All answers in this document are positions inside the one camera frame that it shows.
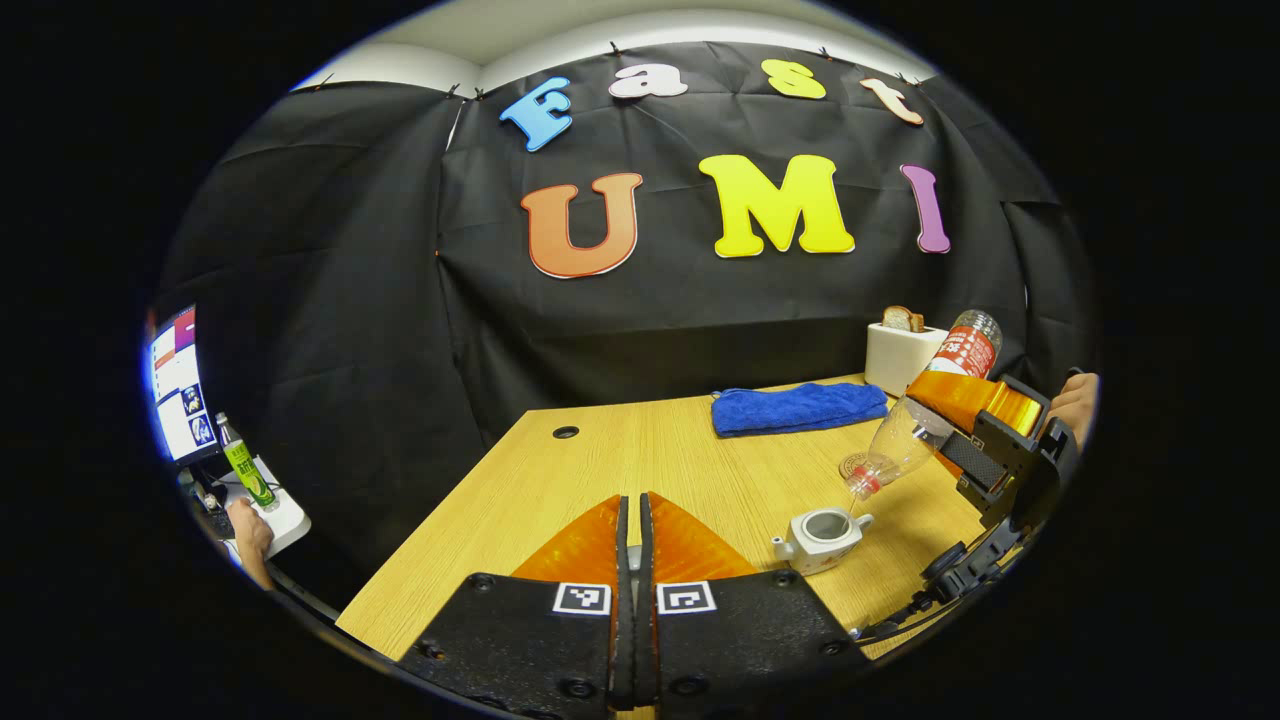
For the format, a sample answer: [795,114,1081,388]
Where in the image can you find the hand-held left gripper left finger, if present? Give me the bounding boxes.
[400,493,634,716]

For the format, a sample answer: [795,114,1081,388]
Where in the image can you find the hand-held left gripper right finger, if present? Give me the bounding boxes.
[637,491,871,716]

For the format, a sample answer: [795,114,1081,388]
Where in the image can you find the clear plastic water bottle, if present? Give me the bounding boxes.
[842,309,1003,501]

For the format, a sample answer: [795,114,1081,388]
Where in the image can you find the white teacup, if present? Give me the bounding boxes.
[771,507,874,577]

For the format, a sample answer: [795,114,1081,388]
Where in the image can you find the green drink bottle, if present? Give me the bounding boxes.
[216,412,277,511]

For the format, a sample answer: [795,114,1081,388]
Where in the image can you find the white toaster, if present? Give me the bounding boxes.
[865,322,949,399]

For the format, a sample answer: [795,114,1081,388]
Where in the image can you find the blue towel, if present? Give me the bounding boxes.
[711,382,890,439]

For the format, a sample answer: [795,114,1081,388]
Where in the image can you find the white side table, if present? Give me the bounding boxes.
[215,455,313,561]

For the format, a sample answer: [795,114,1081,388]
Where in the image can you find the computer monitor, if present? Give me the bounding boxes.
[148,305,223,466]

